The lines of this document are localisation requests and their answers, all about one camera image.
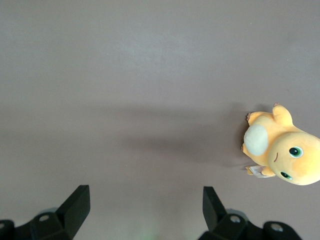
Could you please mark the orange plush toy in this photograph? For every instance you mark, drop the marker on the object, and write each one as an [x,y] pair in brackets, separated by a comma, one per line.
[282,130]

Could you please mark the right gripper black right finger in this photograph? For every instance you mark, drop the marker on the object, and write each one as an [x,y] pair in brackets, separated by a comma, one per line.
[217,220]

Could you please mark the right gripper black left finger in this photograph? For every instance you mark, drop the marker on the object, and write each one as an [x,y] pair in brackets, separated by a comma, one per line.
[72,215]

